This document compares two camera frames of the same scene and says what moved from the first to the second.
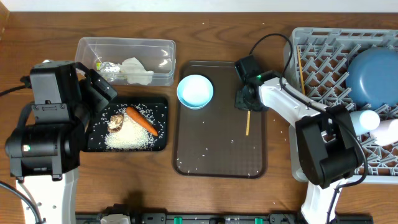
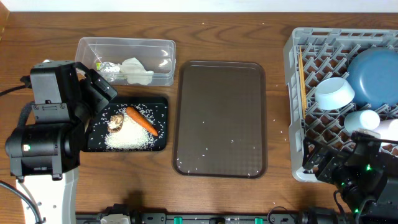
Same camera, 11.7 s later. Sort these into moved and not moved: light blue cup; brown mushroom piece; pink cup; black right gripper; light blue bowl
Moved: black right gripper; light blue bowl
Not moved: light blue cup; brown mushroom piece; pink cup
